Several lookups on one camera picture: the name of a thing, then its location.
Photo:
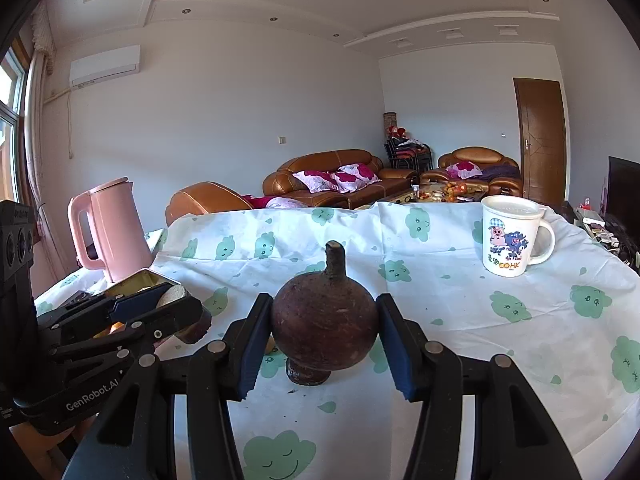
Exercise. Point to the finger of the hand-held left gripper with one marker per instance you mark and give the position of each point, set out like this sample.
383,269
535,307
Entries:
170,322
140,297

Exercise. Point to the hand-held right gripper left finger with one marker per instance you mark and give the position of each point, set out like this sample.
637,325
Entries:
250,350

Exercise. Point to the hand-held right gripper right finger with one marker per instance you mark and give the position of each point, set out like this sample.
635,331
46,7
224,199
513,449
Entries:
395,350

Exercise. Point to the small dark jar pale lid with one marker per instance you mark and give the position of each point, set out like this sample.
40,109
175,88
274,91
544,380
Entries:
172,295

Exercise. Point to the large orange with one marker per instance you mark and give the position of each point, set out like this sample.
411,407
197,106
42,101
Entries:
117,328

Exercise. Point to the purple round beetroot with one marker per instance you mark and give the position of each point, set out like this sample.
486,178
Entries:
325,325

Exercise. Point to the small yellow fruit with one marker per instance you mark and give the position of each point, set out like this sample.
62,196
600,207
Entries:
270,345

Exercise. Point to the white tablecloth green cloud print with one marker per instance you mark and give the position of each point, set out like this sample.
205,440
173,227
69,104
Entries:
450,310

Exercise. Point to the pink electric kettle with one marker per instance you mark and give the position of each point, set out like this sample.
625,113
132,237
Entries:
115,230

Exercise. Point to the brown leather armchair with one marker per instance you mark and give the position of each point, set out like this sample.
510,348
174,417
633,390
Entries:
205,200
475,154

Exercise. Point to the pink crumpled cloth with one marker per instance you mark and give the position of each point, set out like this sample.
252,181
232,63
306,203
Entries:
275,202

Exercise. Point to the white cartoon print mug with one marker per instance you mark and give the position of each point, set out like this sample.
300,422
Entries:
505,240

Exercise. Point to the cluttered coffee table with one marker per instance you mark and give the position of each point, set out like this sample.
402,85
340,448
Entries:
435,192

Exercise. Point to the pink floral pillow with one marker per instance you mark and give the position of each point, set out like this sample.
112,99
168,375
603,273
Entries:
464,170
315,181
356,176

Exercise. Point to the pale curtain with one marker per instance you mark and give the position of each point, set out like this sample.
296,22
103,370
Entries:
42,135

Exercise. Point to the stack of dark chairs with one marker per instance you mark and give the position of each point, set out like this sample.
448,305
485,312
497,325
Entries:
407,157

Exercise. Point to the brown leather sofa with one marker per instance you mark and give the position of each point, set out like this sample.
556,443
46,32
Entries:
320,160

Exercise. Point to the purple blanket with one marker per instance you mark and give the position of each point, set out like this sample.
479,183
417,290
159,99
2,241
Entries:
500,172

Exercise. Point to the red plush toy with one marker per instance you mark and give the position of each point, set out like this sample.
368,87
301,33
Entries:
397,131

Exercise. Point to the window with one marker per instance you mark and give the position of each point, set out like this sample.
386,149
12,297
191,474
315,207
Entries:
12,110

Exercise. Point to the tall patterned vase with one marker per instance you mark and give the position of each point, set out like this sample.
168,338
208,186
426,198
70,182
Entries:
390,120

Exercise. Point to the cluttered television stand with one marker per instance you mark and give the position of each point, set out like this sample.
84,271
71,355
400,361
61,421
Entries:
600,230

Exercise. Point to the brown wooden door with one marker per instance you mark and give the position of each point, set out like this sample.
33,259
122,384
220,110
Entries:
540,145

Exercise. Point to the black television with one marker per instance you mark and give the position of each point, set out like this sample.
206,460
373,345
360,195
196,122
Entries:
625,195

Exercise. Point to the white wall air conditioner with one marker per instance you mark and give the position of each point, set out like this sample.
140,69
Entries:
105,67

